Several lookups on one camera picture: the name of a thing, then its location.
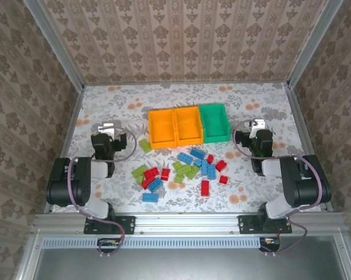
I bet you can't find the green plastic bin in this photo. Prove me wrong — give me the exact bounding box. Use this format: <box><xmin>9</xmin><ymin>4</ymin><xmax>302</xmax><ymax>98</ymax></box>
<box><xmin>199</xmin><ymin>103</ymin><xmax>231</xmax><ymax>144</ymax></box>

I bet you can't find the floral patterned table covering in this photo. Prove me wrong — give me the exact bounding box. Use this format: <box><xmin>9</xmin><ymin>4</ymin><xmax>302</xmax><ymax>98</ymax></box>
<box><xmin>48</xmin><ymin>83</ymin><xmax>329</xmax><ymax>214</ymax></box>

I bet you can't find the orange plastic bin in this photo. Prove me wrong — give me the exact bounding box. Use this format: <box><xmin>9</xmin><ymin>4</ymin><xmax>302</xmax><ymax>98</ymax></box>
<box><xmin>173</xmin><ymin>107</ymin><xmax>205</xmax><ymax>147</ymax></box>
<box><xmin>148</xmin><ymin>108</ymin><xmax>177</xmax><ymax>150</ymax></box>

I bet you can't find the grey metal panel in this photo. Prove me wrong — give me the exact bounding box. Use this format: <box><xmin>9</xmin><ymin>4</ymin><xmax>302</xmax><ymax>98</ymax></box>
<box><xmin>32</xmin><ymin>247</ymin><xmax>348</xmax><ymax>280</ymax></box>

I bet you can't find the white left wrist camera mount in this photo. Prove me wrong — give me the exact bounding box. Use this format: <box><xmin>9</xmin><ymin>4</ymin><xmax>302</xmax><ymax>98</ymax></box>
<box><xmin>98</xmin><ymin>122</ymin><xmax>115</xmax><ymax>135</ymax></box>

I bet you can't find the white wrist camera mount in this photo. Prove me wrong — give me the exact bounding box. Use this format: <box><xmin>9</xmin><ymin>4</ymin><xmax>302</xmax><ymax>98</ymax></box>
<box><xmin>250</xmin><ymin>118</ymin><xmax>266</xmax><ymax>131</ymax></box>
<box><xmin>98</xmin><ymin>122</ymin><xmax>115</xmax><ymax>135</ymax></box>

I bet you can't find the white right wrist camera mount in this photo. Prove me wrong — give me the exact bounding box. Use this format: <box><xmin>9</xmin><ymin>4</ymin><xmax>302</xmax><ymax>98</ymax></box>
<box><xmin>250</xmin><ymin>118</ymin><xmax>266</xmax><ymax>131</ymax></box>

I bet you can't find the aluminium side rail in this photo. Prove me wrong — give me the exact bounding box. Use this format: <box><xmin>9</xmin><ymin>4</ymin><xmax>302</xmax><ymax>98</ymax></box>
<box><xmin>283</xmin><ymin>83</ymin><xmax>334</xmax><ymax>212</ymax></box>
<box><xmin>44</xmin><ymin>86</ymin><xmax>86</xmax><ymax>214</ymax></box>

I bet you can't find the thin aluminium rail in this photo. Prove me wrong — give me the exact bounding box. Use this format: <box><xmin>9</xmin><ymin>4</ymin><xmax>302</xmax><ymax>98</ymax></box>
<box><xmin>83</xmin><ymin>82</ymin><xmax>287</xmax><ymax>87</ymax></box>

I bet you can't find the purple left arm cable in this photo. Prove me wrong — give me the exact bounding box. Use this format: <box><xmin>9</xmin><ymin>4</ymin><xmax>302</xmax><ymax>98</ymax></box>
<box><xmin>66</xmin><ymin>125</ymin><xmax>137</xmax><ymax>259</ymax></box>

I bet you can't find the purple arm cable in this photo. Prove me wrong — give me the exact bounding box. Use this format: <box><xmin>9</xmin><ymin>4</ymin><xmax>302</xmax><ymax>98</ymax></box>
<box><xmin>233</xmin><ymin>119</ymin><xmax>324</xmax><ymax>258</ymax></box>
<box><xmin>66</xmin><ymin>125</ymin><xmax>137</xmax><ymax>259</ymax></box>

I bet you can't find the aluminium frame post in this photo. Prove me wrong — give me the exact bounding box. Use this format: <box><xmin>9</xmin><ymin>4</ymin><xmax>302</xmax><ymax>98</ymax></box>
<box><xmin>23</xmin><ymin>0</ymin><xmax>85</xmax><ymax>90</ymax></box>
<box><xmin>286</xmin><ymin>0</ymin><xmax>345</xmax><ymax>90</ymax></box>

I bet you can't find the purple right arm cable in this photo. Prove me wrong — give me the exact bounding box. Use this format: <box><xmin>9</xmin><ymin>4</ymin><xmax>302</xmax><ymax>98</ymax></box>
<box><xmin>233</xmin><ymin>119</ymin><xmax>324</xmax><ymax>258</ymax></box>

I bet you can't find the wide aluminium rail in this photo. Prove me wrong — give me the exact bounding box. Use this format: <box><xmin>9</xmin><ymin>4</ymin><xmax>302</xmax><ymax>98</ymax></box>
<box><xmin>31</xmin><ymin>212</ymin><xmax>350</xmax><ymax>235</ymax></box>

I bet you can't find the white slotted cable duct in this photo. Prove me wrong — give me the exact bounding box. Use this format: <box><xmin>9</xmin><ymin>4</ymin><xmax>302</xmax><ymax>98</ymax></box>
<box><xmin>43</xmin><ymin>236</ymin><xmax>261</xmax><ymax>250</ymax></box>

